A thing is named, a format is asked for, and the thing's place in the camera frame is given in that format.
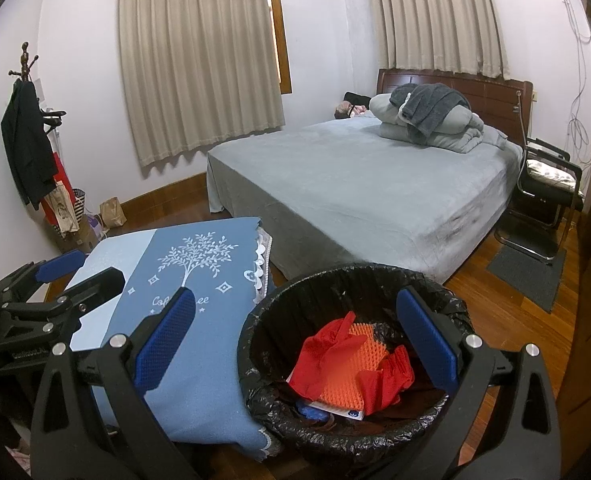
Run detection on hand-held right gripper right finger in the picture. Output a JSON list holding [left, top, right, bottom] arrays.
[[395, 286, 562, 480]]

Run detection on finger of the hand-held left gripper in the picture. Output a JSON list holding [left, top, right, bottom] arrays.
[[0, 249, 88, 311], [3, 267, 126, 334]]

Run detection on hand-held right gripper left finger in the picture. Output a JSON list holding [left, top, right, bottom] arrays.
[[30, 286, 199, 480]]

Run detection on orange foam net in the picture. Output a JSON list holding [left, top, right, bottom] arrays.
[[305, 322, 391, 408]]

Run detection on white paper packet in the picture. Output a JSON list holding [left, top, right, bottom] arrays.
[[286, 372, 367, 420]]

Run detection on black-lined waste bin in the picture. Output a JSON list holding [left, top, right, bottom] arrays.
[[238, 262, 476, 476]]

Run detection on blue plastic bag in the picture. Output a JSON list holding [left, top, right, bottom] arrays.
[[295, 400, 329, 421]]

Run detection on cardboard box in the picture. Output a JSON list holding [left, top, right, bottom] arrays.
[[50, 220, 100, 256]]

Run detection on blue tree-print tablecloth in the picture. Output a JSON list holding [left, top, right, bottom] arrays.
[[68, 216, 281, 462]]

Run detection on beige tote bag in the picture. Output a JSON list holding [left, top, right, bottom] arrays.
[[43, 182, 81, 235]]

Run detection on brown paper bag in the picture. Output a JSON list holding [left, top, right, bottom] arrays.
[[98, 197, 127, 230]]

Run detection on grey floor mat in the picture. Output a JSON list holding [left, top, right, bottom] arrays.
[[486, 245, 567, 314]]

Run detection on black coat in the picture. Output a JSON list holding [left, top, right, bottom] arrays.
[[0, 79, 59, 211]]

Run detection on white lace table cover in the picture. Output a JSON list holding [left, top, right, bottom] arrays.
[[250, 227, 275, 293]]

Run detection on grey bed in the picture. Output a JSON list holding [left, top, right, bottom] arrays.
[[206, 119, 525, 285]]

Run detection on black metal chair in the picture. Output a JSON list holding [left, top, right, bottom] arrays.
[[493, 137, 585, 265]]

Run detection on dark wooden coat rack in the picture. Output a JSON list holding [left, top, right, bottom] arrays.
[[8, 41, 67, 133]]

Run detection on grey folded duvet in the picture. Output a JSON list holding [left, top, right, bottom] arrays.
[[378, 102, 486, 155]]

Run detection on patterned chair cushion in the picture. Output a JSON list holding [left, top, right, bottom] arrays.
[[525, 159, 576, 183]]

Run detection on dark grey towel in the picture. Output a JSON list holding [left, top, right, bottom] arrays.
[[390, 82, 471, 137]]

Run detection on grey pillow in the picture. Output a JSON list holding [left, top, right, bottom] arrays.
[[369, 92, 411, 126]]

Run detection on wide beige curtain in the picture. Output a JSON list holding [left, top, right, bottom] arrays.
[[118, 0, 289, 167]]

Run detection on stuffed toy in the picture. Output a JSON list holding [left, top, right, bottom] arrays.
[[333, 91, 376, 121]]

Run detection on folded grey blankets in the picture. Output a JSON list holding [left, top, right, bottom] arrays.
[[377, 68, 533, 147]]

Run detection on narrow beige curtain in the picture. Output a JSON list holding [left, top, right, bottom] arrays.
[[368, 0, 510, 81]]

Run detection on white hanging cables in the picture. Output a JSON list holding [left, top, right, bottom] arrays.
[[558, 0, 591, 166]]

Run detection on wooden window frame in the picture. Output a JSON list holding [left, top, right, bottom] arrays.
[[264, 0, 294, 96]]

